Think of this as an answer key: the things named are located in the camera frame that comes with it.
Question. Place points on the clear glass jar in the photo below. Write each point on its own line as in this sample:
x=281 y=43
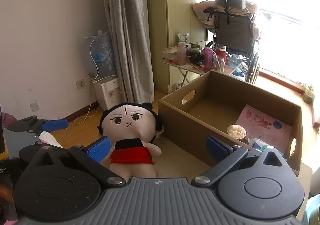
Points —
x=218 y=64

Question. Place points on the pink blanket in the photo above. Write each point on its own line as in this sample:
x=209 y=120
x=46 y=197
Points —
x=7 y=118

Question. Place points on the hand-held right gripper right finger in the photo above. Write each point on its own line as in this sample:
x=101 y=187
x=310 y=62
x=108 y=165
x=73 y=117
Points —
x=216 y=148

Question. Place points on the pink bottle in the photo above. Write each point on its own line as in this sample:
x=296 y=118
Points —
x=181 y=53

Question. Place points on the grey curtain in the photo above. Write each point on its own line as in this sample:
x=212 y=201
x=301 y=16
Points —
x=127 y=27

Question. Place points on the pale yellow cabinet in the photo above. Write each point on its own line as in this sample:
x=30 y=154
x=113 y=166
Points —
x=175 y=2

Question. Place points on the purple bottle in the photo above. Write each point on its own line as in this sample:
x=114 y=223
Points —
x=207 y=61

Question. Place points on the blue wet wipes pack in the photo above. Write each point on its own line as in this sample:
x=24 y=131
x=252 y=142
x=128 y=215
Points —
x=258 y=143

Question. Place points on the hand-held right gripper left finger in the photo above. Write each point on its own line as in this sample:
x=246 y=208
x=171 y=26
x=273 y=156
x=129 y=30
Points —
x=100 y=150

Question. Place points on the red thermos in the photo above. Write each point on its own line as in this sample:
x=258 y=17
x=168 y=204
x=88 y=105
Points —
x=220 y=52

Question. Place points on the brown cardboard box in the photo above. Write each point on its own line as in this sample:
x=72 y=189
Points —
x=190 y=125

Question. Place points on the plush doll with red skirt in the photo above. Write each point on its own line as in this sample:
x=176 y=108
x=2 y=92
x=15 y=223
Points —
x=130 y=120

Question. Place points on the black jar with gold lid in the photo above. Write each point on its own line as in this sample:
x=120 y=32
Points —
x=236 y=130

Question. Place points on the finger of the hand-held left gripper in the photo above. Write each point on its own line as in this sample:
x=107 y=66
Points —
x=56 y=125

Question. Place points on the small white box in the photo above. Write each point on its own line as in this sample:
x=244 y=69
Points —
x=182 y=37

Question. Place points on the beige desktop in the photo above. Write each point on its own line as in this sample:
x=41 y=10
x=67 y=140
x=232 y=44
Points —
x=175 y=157

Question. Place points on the small woven basket planter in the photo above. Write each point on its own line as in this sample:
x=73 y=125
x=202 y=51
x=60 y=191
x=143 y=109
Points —
x=308 y=95

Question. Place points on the pale teal cloth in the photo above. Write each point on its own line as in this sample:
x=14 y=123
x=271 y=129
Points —
x=313 y=210

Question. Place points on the white water dispenser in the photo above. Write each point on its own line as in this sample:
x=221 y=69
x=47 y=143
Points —
x=105 y=92

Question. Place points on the pink book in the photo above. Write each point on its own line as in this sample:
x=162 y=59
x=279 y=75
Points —
x=262 y=120

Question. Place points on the pink clothes on wheelchair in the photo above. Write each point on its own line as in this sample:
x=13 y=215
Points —
x=202 y=12

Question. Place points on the white wall socket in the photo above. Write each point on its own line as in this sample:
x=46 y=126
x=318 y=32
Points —
x=80 y=84

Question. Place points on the folding table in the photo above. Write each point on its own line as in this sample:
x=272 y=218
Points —
x=175 y=63

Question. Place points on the white cup with red print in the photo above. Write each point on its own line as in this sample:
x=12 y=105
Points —
x=178 y=86

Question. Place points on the person's left hand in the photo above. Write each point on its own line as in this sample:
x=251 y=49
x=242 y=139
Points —
x=6 y=197

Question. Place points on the black wheelchair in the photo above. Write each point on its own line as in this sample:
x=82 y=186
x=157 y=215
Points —
x=235 y=32

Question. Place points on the white wall switch plate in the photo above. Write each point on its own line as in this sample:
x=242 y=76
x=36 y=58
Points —
x=34 y=106

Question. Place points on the dark glass teapot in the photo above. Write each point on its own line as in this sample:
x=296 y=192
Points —
x=194 y=54

